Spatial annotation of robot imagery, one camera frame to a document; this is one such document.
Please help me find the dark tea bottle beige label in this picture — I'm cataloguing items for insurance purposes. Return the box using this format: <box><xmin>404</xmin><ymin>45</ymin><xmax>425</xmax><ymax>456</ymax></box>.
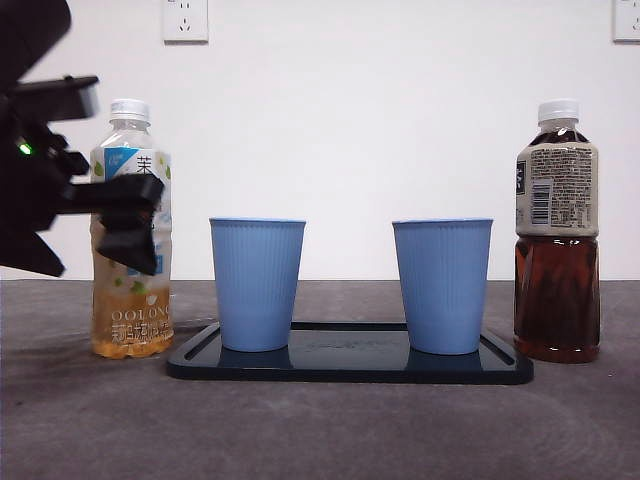
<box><xmin>513</xmin><ymin>98</ymin><xmax>601</xmax><ymax>365</ymax></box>

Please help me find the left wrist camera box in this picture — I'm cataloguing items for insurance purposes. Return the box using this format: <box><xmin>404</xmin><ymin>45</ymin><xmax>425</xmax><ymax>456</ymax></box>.
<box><xmin>9</xmin><ymin>75</ymin><xmax>102</xmax><ymax>123</ymax></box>

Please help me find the dark glossy rectangular tray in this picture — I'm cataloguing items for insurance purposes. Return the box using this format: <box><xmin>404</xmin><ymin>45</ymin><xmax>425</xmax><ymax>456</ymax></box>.
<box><xmin>165</xmin><ymin>321</ymin><xmax>535</xmax><ymax>386</ymax></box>

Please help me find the blue ribbed plastic cup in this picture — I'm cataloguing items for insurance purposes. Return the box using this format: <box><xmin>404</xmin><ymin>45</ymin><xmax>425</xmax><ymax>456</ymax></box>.
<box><xmin>391</xmin><ymin>217</ymin><xmax>496</xmax><ymax>356</ymax></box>
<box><xmin>208</xmin><ymin>216</ymin><xmax>307</xmax><ymax>353</ymax></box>

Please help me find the oolong tea bottle white label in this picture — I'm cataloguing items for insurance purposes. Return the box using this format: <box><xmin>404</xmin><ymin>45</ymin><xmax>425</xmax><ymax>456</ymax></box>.
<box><xmin>89</xmin><ymin>98</ymin><xmax>176</xmax><ymax>359</ymax></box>

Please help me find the white wall socket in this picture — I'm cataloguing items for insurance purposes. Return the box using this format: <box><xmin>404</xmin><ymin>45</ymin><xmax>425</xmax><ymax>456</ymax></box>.
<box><xmin>612</xmin><ymin>0</ymin><xmax>640</xmax><ymax>44</ymax></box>
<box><xmin>162</xmin><ymin>0</ymin><xmax>209</xmax><ymax>45</ymax></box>

